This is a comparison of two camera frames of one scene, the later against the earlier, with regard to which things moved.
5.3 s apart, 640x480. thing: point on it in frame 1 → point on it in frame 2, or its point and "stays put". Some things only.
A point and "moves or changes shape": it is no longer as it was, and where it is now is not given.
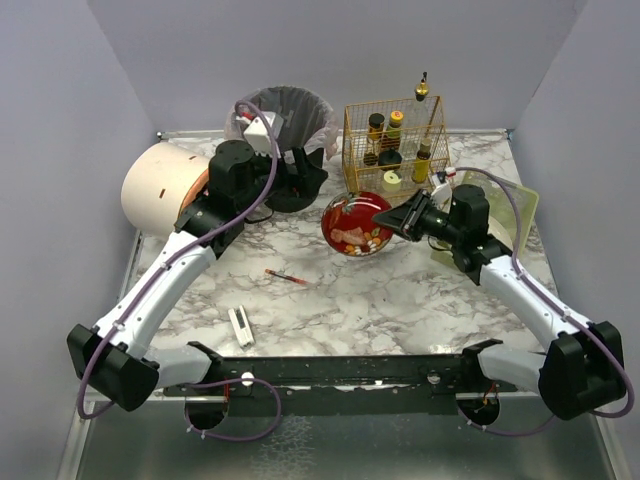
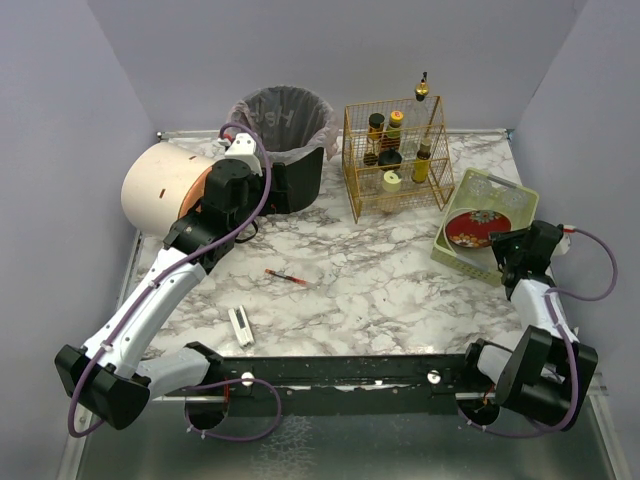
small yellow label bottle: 420,170 stays put
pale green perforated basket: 501,203 stays put
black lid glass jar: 389,160 stays put
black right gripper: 412,217 → 503,241
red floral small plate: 348,226 moves or changes shape
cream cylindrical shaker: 391,182 stays put
